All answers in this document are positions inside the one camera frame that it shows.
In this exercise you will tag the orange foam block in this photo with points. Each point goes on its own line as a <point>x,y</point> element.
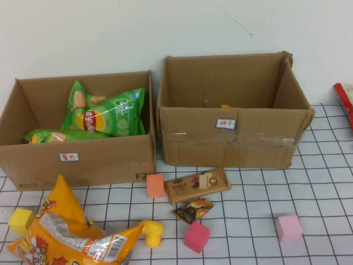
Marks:
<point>155,186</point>

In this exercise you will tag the green chip bag orange corner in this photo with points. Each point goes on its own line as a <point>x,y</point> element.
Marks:
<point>55,135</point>

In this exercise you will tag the yellow rubber duck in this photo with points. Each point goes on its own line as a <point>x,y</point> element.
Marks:
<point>151,234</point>

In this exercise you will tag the red snack packet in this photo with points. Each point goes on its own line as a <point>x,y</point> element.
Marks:
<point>344,95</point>

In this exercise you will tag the taped cardboard box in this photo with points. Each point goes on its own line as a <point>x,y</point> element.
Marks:
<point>198,143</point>

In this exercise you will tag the white label red handwriting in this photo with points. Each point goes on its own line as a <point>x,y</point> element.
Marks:
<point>226,123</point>
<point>69,157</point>

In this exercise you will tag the small dark snack packet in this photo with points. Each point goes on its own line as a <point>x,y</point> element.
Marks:
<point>193,211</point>

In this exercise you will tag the cardboard box with F2 print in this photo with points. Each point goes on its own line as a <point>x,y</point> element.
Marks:
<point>110,163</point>

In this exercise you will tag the pink foam cube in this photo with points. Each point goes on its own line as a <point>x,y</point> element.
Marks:
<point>288,229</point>

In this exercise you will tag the green chip bag blue emblem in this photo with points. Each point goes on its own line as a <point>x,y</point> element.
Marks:
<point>121,116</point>

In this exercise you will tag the yellow foam cube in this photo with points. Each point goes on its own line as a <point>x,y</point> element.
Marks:
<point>19,220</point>

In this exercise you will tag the white grid tablecloth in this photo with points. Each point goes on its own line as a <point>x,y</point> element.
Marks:
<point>248,193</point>

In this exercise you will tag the brown wafer biscuit packet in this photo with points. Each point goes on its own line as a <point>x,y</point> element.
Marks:
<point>187,190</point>

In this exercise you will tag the orange snack piece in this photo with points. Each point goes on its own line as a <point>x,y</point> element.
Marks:
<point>227,106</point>

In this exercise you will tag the magenta foam cube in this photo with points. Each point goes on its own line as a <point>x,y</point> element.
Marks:
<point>195,237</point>

